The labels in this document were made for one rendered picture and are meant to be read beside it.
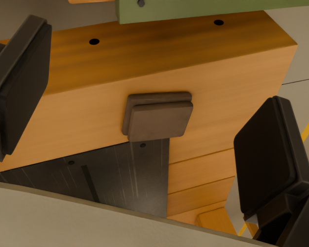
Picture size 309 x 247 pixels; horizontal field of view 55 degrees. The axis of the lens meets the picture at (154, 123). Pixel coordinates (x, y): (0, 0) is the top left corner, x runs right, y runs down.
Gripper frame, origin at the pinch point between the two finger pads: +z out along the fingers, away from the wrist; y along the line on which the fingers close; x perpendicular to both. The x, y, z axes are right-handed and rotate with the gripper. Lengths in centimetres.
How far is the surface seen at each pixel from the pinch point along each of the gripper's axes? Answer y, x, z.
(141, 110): 3.1, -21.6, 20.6
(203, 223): 35, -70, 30
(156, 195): 15, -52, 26
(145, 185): 11, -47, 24
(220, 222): 40, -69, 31
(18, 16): -45, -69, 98
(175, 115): 8.3, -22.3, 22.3
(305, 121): 160, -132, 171
